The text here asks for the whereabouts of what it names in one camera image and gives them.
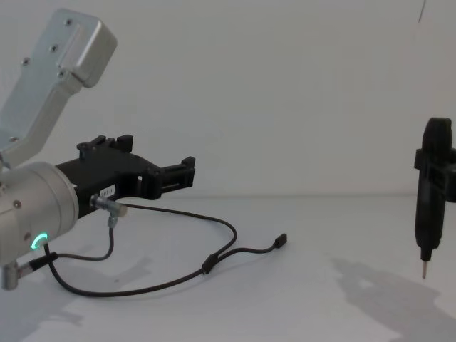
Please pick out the white curtain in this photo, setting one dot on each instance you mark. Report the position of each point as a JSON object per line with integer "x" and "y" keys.
{"x": 267, "y": 99}

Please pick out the black electric screwdriver tool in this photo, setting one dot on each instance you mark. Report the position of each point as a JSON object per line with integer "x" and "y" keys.
{"x": 432, "y": 221}

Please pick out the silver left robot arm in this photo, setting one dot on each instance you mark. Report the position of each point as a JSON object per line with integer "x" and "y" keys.
{"x": 39, "y": 199}

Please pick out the white table cloth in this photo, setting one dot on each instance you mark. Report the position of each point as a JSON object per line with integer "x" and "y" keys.
{"x": 270, "y": 306}

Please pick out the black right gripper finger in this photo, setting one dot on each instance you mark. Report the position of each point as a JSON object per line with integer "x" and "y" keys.
{"x": 443, "y": 185}
{"x": 420, "y": 159}

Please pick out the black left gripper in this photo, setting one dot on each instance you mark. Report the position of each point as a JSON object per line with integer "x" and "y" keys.
{"x": 103, "y": 174}

